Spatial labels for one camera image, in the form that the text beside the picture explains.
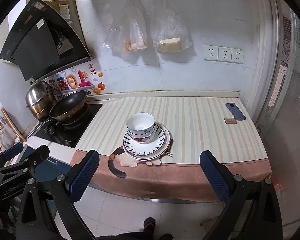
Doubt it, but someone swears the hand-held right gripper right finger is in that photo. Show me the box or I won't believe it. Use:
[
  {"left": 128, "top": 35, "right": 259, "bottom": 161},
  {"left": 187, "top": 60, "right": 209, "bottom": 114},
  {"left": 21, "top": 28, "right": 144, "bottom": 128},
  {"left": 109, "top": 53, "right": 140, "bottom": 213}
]
[{"left": 199, "top": 150, "right": 285, "bottom": 240}]

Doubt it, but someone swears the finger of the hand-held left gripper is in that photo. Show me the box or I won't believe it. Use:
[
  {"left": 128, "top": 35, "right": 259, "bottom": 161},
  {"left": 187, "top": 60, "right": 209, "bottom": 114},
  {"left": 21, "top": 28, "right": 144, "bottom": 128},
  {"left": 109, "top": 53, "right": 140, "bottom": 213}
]
[
  {"left": 0, "top": 142, "right": 24, "bottom": 170},
  {"left": 0, "top": 144, "right": 50, "bottom": 180}
]

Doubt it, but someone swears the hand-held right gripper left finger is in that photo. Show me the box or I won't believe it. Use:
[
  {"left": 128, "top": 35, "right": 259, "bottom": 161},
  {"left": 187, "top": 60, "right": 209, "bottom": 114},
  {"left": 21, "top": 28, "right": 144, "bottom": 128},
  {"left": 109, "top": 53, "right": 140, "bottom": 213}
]
[{"left": 15, "top": 150, "right": 100, "bottom": 240}]

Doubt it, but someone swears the white plate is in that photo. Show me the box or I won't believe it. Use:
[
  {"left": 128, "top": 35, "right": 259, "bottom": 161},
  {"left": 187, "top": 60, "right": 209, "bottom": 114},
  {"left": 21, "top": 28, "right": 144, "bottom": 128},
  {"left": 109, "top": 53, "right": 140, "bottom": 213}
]
[
  {"left": 122, "top": 123, "right": 170, "bottom": 158},
  {"left": 124, "top": 140, "right": 171, "bottom": 161}
]

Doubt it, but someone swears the blue leaf pattern plate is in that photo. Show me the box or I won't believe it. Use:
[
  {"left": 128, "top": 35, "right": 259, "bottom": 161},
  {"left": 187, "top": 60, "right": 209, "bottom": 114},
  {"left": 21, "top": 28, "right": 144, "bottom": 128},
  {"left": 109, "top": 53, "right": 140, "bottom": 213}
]
[{"left": 123, "top": 124, "right": 167, "bottom": 155}]

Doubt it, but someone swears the floral bowl with blue rim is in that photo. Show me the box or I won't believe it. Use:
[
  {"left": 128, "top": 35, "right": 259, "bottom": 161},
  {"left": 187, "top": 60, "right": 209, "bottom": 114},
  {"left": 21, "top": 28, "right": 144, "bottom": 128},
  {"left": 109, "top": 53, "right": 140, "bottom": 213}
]
[{"left": 127, "top": 125, "right": 155, "bottom": 143}]

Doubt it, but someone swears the white spotted bowl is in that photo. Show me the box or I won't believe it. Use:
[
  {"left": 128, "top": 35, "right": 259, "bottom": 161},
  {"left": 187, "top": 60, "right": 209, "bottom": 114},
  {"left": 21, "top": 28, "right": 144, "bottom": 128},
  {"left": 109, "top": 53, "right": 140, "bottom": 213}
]
[{"left": 126, "top": 112, "right": 155, "bottom": 133}]

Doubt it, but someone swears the blue cabinet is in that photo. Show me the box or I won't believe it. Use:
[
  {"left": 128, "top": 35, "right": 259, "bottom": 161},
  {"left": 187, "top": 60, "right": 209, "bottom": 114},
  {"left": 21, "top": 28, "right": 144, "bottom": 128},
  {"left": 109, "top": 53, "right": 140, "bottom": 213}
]
[{"left": 22, "top": 142, "right": 73, "bottom": 180}]

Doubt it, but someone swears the wooden stick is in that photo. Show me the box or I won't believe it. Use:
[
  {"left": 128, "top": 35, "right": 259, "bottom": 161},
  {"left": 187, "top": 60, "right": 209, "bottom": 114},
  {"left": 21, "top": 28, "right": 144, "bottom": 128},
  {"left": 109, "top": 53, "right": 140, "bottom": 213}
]
[{"left": 0, "top": 107, "right": 27, "bottom": 143}]

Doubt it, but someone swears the black gas stove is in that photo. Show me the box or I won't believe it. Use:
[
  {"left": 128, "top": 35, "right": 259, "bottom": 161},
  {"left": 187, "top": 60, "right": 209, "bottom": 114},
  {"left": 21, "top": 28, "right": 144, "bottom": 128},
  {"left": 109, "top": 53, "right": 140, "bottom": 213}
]
[{"left": 34, "top": 102, "right": 103, "bottom": 148}]

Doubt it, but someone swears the steel steamer pot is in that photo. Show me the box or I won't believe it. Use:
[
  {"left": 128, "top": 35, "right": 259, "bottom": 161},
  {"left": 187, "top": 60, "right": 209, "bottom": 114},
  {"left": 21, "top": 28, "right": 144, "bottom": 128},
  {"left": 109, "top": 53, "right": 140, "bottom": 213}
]
[{"left": 25, "top": 80, "right": 57, "bottom": 120}]

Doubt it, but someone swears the black wok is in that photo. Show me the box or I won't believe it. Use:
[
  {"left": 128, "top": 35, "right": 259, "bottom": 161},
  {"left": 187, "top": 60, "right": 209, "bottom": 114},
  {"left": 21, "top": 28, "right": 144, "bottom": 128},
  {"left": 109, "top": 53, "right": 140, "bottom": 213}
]
[{"left": 27, "top": 90, "right": 88, "bottom": 138}]

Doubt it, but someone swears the striped tablecloth with cat print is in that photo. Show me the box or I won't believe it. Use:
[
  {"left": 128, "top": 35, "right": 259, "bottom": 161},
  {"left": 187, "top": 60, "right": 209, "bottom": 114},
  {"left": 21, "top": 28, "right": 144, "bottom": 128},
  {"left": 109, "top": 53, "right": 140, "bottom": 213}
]
[{"left": 70, "top": 96, "right": 272, "bottom": 203}]

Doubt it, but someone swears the dark blue smartphone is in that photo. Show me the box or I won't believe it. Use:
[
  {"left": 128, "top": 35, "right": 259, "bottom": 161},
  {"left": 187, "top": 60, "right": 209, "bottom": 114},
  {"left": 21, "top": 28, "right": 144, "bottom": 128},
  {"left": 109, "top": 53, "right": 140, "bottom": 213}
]
[{"left": 225, "top": 102, "right": 247, "bottom": 121}]

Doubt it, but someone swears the person's slipper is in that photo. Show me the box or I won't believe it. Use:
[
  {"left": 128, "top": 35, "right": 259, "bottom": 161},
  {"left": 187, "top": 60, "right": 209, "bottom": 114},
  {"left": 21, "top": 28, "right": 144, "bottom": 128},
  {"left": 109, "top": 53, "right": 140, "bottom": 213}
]
[{"left": 143, "top": 217, "right": 156, "bottom": 233}]

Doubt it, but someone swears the black range hood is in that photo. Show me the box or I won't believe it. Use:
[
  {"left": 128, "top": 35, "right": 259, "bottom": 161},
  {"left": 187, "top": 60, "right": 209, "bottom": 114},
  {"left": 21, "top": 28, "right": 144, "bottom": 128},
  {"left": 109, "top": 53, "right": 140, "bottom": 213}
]
[{"left": 0, "top": 0, "right": 94, "bottom": 82}]

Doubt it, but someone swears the white food block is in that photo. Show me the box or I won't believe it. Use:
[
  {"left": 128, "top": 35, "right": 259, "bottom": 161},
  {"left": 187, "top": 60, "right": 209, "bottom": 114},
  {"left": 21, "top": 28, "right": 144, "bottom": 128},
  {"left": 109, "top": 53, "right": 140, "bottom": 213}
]
[{"left": 159, "top": 37, "right": 182, "bottom": 53}]

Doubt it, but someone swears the clear plastic bag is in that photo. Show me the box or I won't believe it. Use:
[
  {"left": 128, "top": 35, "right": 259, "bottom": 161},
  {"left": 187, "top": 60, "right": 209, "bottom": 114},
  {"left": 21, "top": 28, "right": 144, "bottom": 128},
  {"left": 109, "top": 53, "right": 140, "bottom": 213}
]
[
  {"left": 102, "top": 17, "right": 132, "bottom": 54},
  {"left": 150, "top": 0, "right": 192, "bottom": 53},
  {"left": 124, "top": 0, "right": 148, "bottom": 53}
]

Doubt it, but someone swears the window with blinds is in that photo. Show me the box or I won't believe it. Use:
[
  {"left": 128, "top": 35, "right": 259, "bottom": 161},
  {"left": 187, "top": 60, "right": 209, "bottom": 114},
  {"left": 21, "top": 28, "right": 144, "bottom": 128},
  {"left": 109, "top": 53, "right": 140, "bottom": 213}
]
[{"left": 265, "top": 0, "right": 300, "bottom": 110}]

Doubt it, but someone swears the colourful lettering wall sticker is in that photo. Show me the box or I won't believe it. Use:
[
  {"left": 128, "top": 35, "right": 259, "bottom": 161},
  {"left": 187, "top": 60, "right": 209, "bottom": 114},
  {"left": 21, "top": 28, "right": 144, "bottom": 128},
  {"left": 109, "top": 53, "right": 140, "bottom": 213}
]
[{"left": 49, "top": 64, "right": 97, "bottom": 98}]

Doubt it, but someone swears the white wall socket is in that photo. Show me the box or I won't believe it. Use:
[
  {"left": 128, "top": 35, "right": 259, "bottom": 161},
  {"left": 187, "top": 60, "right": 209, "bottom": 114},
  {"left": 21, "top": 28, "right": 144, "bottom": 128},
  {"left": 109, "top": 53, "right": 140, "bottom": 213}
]
[
  {"left": 231, "top": 48, "right": 244, "bottom": 64},
  {"left": 218, "top": 46, "right": 232, "bottom": 62},
  {"left": 203, "top": 45, "right": 219, "bottom": 61}
]

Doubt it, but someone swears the steel duct cover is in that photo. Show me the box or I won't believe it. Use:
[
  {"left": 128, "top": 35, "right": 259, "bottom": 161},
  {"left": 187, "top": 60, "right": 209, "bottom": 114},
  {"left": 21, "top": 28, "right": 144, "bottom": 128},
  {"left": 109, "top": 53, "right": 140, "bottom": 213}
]
[{"left": 44, "top": 0, "right": 84, "bottom": 55}]

